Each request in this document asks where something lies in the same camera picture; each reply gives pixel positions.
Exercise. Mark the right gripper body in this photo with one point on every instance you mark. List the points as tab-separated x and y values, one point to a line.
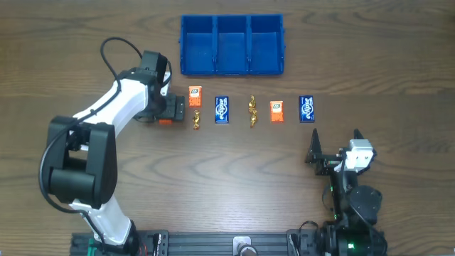
328	164

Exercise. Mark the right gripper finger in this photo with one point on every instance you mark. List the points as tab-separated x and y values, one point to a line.
358	135
314	149

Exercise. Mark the blue candy pack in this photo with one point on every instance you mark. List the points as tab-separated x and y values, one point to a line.
222	110
306	109

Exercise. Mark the orange candy box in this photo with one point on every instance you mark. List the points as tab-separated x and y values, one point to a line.
277	115
195	101

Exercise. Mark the gold candy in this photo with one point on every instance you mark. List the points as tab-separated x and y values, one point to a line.
253	120
252	103
196	121

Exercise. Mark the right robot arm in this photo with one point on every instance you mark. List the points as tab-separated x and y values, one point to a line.
366	204

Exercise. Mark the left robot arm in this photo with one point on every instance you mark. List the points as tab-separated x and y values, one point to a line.
128	99

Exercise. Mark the blue tray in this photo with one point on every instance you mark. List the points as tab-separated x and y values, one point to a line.
231	53

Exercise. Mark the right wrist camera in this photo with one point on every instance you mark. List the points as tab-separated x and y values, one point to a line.
359	156

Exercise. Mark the mounting rail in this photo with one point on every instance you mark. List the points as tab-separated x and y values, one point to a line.
206	243

